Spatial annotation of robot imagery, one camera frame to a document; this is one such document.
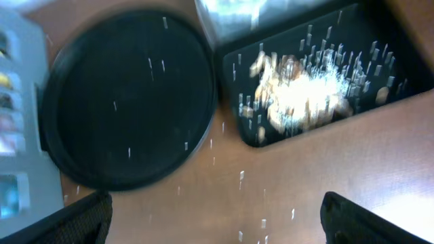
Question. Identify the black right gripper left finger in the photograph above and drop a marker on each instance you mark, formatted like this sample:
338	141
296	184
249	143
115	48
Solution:
86	221

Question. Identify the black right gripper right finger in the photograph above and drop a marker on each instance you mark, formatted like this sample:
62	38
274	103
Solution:
345	222

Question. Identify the blue cup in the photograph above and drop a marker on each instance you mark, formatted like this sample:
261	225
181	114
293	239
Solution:
10	206

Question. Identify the pink cup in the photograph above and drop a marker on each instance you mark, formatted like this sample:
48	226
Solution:
9	135

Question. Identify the yellow bowl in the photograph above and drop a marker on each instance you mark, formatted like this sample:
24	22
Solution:
5	81

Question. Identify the grey dishwasher rack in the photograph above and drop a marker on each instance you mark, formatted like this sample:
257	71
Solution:
24	60

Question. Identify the round black tray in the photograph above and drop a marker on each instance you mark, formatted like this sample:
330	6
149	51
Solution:
129	100

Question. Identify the rice and nutshell pile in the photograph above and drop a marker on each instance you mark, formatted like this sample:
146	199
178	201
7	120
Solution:
295	96

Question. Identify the black rectangular tray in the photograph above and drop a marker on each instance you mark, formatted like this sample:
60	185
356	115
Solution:
364	31

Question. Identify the clear plastic bin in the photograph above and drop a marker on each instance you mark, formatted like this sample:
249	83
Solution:
224	21

